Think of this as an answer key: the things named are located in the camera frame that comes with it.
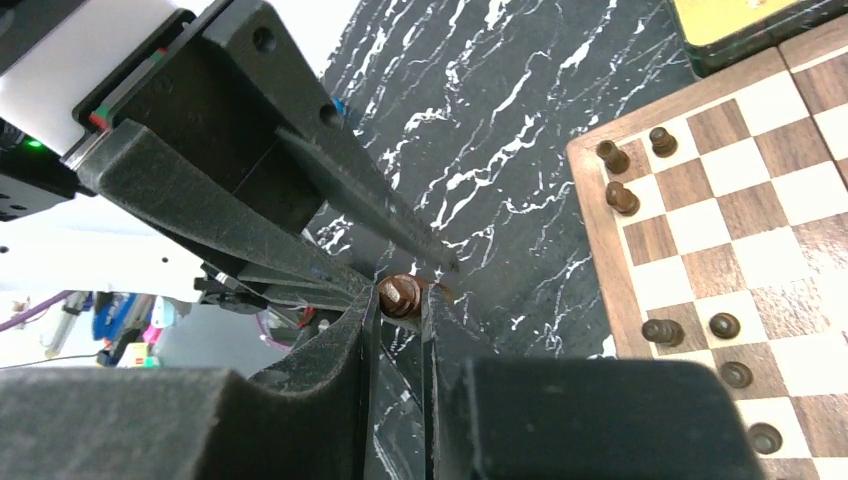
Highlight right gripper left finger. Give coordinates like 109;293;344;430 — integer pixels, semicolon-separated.
1;287;379;479

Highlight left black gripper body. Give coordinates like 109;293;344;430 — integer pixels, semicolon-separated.
73;1;345;232

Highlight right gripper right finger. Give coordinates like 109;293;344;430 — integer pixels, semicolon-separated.
421;285;764;479

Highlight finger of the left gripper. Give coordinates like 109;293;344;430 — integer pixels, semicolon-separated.
77;121;371;311
275;127;459;272

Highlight dark chess piece eleventh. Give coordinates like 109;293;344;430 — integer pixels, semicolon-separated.
377;273;455;329

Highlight dark chess piece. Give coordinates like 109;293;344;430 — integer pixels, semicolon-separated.
708;312;741;340
648;126;678;158
718;361;753;389
747;423;783;455
641;319;685;347
595;140;630;174
605;181;640;216

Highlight wooden chess board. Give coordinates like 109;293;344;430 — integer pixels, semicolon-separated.
566;16;847;479

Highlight gold tray light pieces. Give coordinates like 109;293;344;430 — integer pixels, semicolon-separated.
665;0;847;79

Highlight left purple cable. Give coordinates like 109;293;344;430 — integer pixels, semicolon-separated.
0;290;77;334

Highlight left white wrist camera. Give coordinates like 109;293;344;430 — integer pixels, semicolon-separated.
1;1;177;155

